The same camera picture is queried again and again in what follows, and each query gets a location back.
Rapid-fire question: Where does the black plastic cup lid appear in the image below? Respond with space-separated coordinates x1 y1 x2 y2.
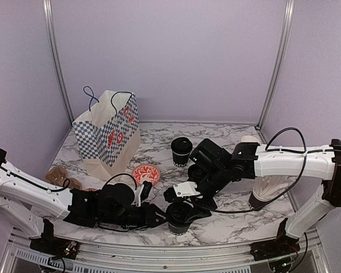
171 137 193 155

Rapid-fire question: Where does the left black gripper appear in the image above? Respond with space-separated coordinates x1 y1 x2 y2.
99 201 171 230

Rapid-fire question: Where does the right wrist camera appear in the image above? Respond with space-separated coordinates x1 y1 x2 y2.
164 181 202 203

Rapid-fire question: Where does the aluminium front frame rail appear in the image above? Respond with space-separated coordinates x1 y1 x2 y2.
0 229 331 272

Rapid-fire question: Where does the red geometric ceramic bowl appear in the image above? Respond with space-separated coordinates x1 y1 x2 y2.
83 188 99 192

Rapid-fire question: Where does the stack of black paper cups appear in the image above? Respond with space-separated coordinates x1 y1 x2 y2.
241 135 260 143

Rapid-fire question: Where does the brown cardboard cup carrier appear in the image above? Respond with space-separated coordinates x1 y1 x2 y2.
44 166 82 190

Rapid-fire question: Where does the black cup holding straws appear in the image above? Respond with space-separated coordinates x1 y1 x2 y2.
248 189 269 211

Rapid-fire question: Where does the blue checkered paper bag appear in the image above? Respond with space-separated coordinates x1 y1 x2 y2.
72 86 141 180

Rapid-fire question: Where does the bundle of white wrapped straws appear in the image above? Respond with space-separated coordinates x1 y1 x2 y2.
252 176 290 201

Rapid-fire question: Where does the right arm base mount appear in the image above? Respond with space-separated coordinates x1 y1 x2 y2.
250 218 301 261

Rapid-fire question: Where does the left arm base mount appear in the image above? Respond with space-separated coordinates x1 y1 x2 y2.
30 219 79 260

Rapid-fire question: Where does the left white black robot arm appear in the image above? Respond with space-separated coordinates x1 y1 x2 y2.
0 148 167 232

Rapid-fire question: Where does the black paper coffee cup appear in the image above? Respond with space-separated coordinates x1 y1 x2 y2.
172 152 190 168

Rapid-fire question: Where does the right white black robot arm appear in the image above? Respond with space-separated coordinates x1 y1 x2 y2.
183 139 341 255

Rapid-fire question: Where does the red floral ceramic bowl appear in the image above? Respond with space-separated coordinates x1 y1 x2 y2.
132 164 161 185

